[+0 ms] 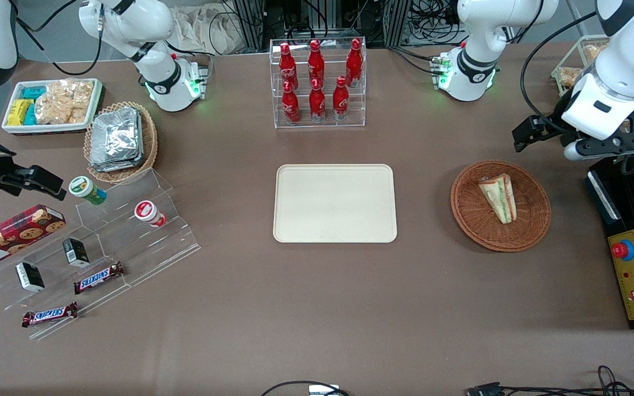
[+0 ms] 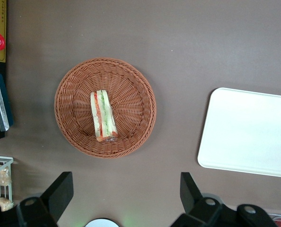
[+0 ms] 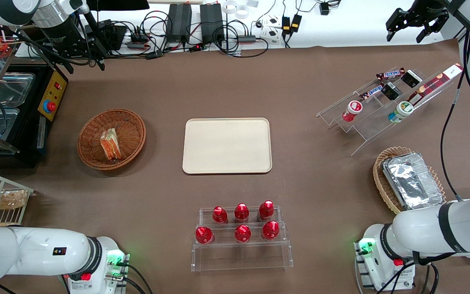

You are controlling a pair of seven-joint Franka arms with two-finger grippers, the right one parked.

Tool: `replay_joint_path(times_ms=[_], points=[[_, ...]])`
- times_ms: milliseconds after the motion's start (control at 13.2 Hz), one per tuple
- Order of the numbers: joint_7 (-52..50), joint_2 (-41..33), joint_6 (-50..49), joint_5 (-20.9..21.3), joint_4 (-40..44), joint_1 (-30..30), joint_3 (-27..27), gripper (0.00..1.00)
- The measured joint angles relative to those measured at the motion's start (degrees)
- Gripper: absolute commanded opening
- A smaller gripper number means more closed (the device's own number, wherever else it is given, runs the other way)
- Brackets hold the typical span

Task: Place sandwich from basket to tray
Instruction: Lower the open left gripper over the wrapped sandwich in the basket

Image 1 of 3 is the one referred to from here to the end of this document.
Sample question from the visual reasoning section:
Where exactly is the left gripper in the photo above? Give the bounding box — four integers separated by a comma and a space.
512, 74, 634, 153

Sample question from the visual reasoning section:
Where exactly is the triangular sandwich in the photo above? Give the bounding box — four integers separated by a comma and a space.
478, 173, 517, 224

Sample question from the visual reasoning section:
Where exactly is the white rectangular snack tray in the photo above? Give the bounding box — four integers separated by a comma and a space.
1, 78, 104, 135

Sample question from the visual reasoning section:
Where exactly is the brown wicker basket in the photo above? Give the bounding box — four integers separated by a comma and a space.
450, 159, 552, 253
83, 101, 159, 184

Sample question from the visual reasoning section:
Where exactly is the beige plastic tray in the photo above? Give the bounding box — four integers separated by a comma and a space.
273, 164, 398, 244

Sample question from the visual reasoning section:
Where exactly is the clear bag of crackers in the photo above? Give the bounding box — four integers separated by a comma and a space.
584, 43, 608, 64
558, 67, 586, 87

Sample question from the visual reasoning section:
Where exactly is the red tartan cookie box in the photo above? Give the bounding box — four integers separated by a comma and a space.
0, 204, 67, 271

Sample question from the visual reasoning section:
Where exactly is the green yogurt cup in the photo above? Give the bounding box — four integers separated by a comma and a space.
68, 176, 107, 206

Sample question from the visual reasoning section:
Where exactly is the yellow snack packet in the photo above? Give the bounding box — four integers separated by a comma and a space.
7, 99, 34, 127

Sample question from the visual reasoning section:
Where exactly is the clear rice cracker bag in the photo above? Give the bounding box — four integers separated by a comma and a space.
35, 79, 95, 125

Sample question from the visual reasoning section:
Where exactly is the small black carton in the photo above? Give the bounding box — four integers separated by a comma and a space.
62, 238, 91, 269
15, 262, 46, 293

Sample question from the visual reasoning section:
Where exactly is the silver foil packet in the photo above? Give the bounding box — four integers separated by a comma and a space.
90, 106, 144, 173

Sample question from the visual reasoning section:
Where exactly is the black table machine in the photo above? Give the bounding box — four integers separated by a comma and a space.
586, 154, 634, 331

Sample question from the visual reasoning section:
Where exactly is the brown Snickers bar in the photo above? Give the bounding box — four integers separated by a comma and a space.
73, 261, 125, 295
21, 301, 79, 328

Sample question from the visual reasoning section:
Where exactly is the clear acrylic step stand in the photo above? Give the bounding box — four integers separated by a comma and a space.
0, 168, 202, 342

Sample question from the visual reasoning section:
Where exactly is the red yogurt cup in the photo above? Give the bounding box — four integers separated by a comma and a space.
134, 200, 167, 228

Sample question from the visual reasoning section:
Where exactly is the red cola bottle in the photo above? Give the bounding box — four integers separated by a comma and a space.
308, 40, 325, 89
282, 81, 300, 124
309, 79, 326, 123
279, 42, 298, 91
346, 38, 363, 87
332, 76, 349, 122

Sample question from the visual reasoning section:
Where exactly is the clear acrylic bottle rack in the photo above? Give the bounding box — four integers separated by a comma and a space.
269, 37, 367, 130

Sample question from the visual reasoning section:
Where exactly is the beige cloth bag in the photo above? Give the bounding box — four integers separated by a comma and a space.
171, 3, 246, 56

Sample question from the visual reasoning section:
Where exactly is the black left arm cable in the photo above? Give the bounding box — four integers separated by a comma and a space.
520, 11, 634, 177

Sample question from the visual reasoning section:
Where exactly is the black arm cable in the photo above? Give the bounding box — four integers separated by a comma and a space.
520, 11, 634, 177
16, 0, 103, 77

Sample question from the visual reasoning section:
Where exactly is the white wire shelf rack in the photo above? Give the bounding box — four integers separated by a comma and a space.
551, 35, 634, 149

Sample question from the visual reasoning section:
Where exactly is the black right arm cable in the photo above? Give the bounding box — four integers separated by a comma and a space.
16, 0, 103, 77

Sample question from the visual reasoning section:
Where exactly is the black cable bundle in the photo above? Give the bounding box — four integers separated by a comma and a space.
405, 0, 463, 47

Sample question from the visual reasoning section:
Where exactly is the aluminium frame post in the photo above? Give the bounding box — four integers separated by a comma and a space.
233, 0, 266, 53
383, 0, 412, 48

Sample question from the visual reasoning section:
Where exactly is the black tangled cable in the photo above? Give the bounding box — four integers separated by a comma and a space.
493, 365, 634, 396

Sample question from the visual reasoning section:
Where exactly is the black cable plug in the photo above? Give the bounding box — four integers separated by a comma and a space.
466, 382, 504, 396

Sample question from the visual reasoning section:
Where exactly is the black looped cable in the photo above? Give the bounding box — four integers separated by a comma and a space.
261, 381, 351, 396

